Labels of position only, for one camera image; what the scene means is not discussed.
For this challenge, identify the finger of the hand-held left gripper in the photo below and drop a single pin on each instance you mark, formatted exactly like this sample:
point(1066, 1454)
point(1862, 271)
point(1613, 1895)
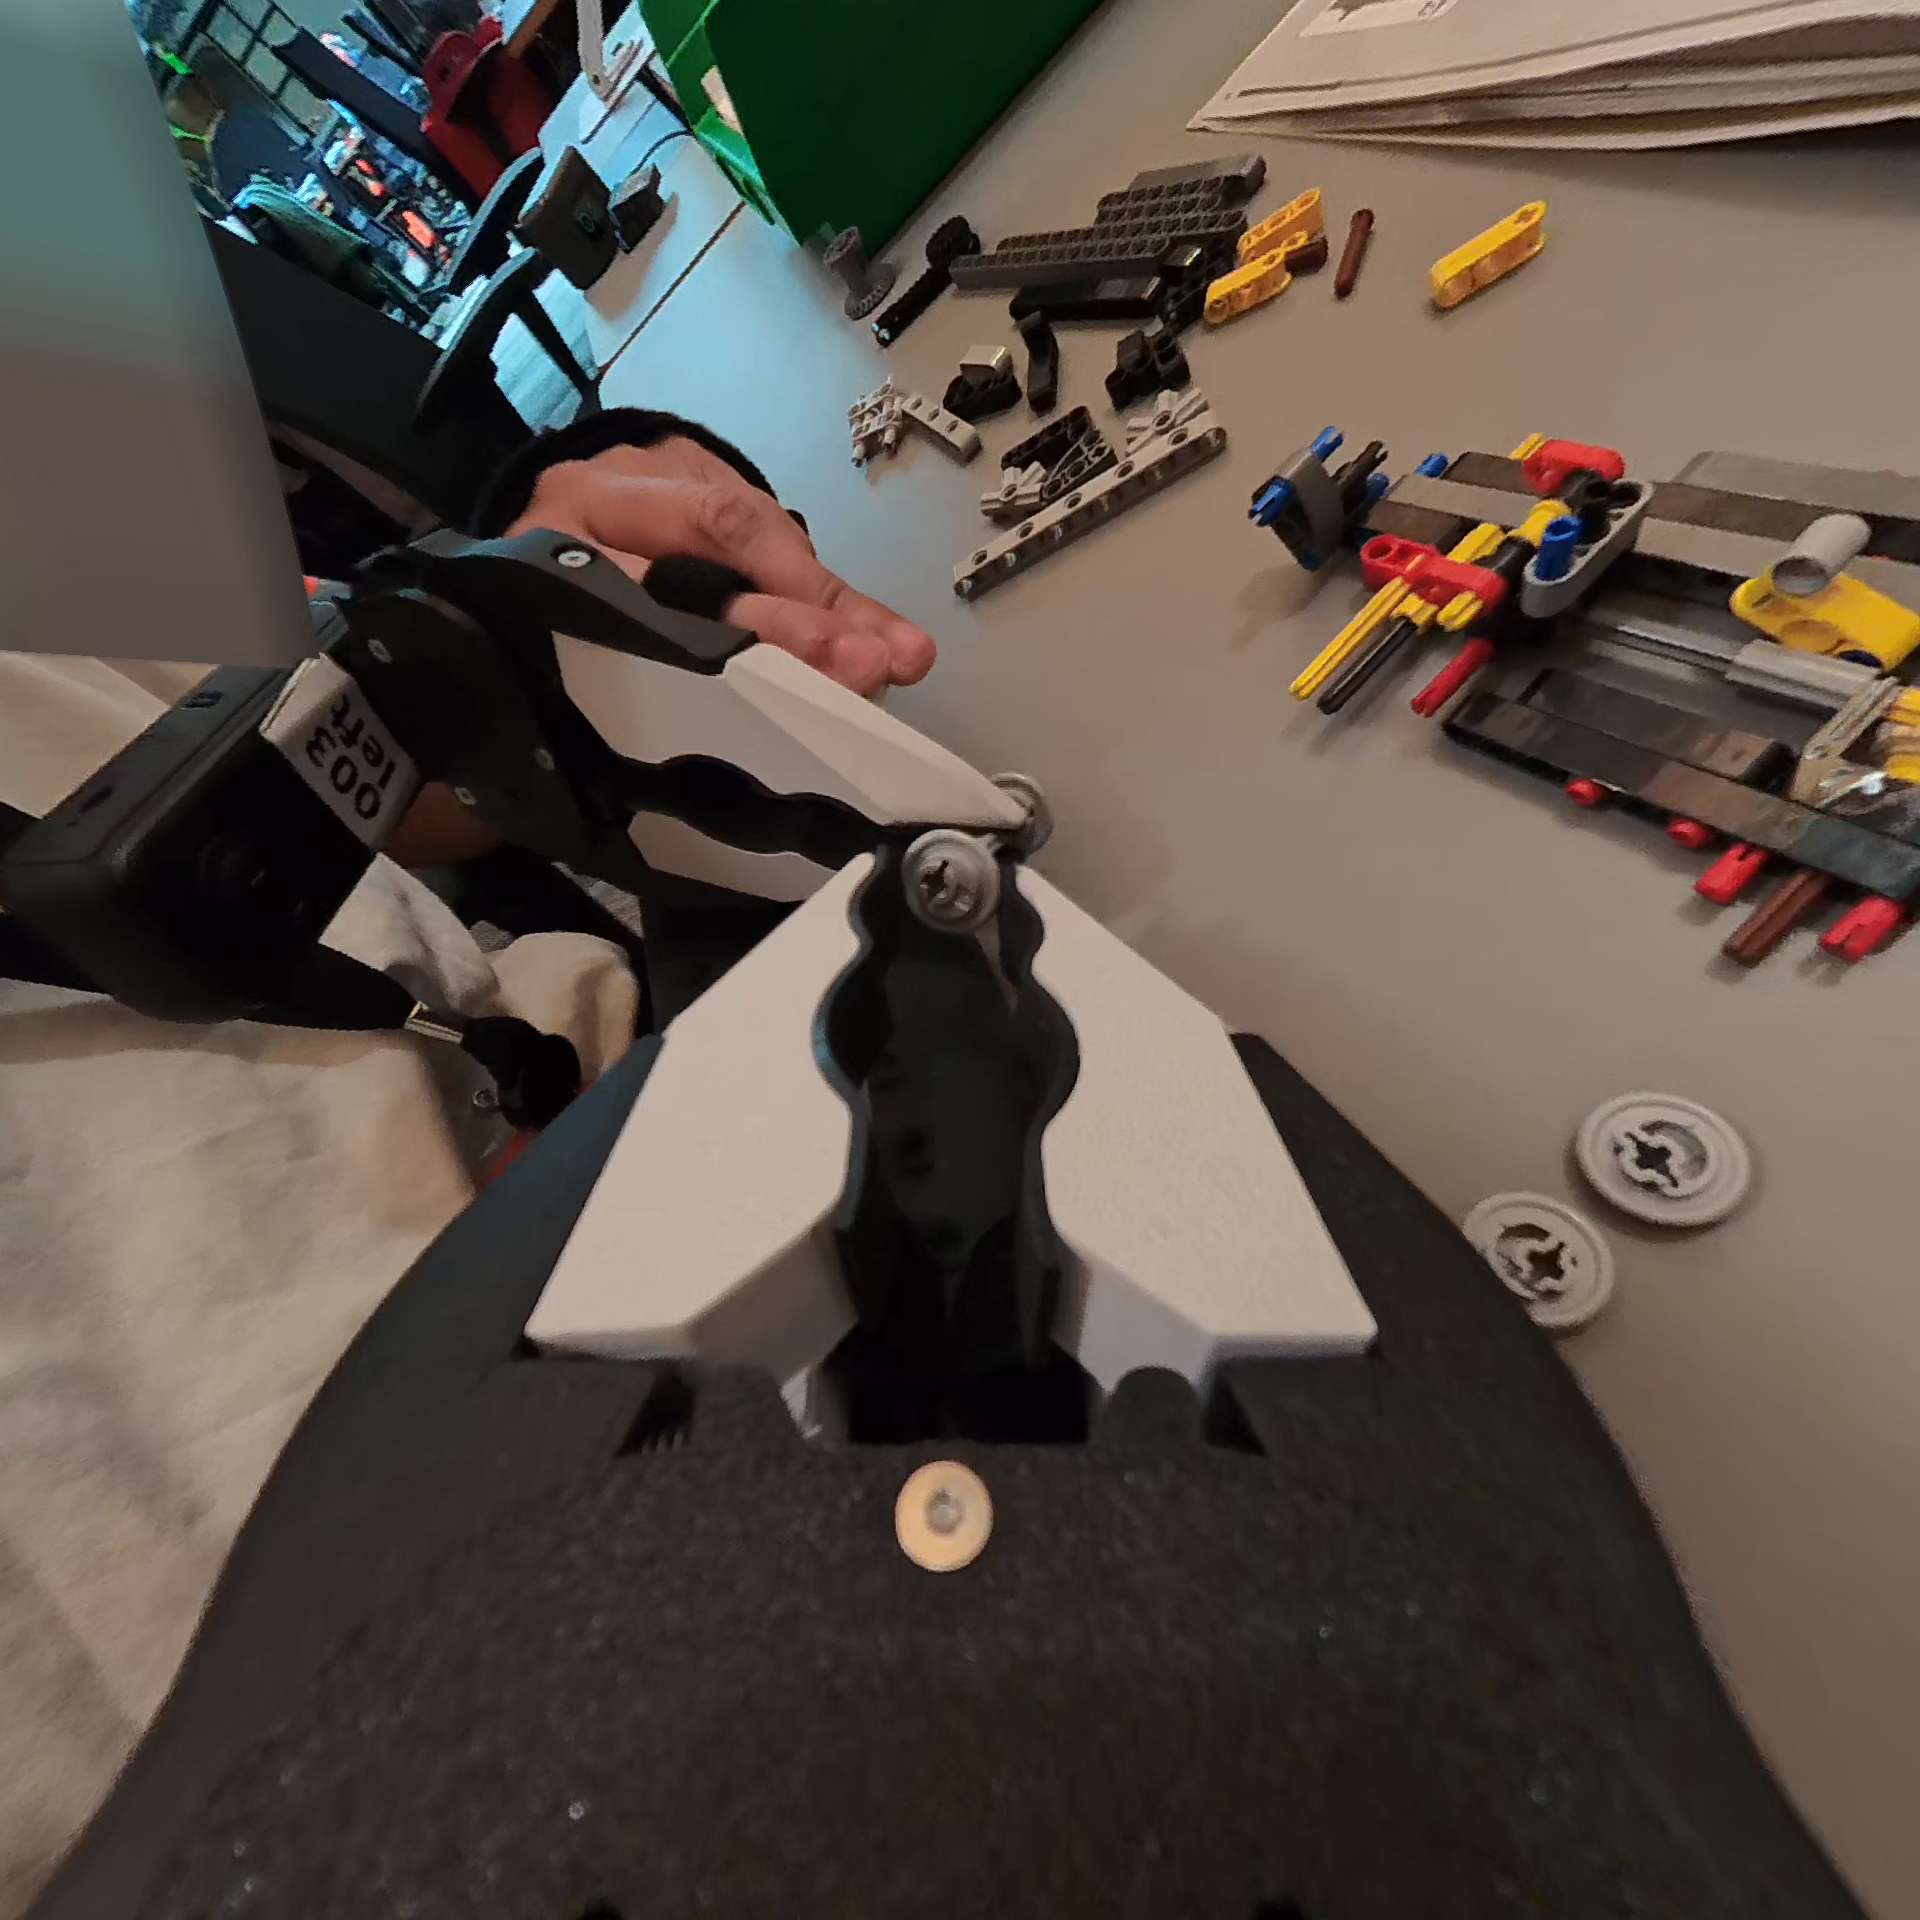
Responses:
point(704, 863)
point(840, 734)

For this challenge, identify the person's left hand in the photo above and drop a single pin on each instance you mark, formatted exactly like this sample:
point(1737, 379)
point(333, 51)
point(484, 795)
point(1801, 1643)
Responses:
point(720, 511)

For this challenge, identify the white printed shirt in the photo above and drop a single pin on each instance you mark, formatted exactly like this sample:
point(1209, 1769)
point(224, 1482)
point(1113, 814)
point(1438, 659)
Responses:
point(180, 1275)

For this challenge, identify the dark grey lego hub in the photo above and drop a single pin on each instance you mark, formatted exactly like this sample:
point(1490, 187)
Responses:
point(857, 277)

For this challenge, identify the green plastic bin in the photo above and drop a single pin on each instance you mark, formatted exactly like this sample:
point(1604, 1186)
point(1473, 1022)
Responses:
point(868, 106)

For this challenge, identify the brown lego pin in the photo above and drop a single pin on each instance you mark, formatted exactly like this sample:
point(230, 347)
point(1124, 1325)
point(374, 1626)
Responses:
point(1353, 253)

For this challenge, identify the lego instruction booklet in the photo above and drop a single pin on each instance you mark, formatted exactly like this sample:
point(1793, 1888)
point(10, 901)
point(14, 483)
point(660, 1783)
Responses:
point(1576, 61)

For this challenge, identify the small black blue lego assembly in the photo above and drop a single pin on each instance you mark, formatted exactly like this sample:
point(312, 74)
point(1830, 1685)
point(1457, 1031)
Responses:
point(1312, 503)

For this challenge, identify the yellow lego connector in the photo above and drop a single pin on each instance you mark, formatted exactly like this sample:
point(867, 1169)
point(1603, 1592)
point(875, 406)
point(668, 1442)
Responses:
point(1484, 255)

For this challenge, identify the pile of lego pieces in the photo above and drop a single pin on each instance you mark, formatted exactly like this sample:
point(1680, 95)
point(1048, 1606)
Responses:
point(1140, 225)

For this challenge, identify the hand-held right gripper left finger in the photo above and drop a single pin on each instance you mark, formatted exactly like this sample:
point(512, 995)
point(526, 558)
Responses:
point(704, 1171)

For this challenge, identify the white desk mount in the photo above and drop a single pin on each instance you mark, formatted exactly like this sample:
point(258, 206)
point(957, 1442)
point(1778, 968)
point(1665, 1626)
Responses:
point(609, 61)

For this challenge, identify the black office chair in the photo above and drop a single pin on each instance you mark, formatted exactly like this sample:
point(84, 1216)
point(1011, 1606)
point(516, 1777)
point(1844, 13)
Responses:
point(493, 299)

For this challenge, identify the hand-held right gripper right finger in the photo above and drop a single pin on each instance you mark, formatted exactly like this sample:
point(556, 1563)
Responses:
point(1200, 1185)

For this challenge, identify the grey lego pulley disc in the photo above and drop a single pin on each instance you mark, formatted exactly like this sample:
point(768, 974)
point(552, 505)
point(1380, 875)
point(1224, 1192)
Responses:
point(953, 879)
point(1661, 1158)
point(1539, 1259)
point(1027, 803)

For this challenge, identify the partly built lego chassis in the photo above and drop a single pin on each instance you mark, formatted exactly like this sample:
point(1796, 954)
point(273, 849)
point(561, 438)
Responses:
point(1650, 720)

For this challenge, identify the white office desk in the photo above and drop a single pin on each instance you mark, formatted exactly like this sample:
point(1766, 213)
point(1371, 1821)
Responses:
point(660, 299)

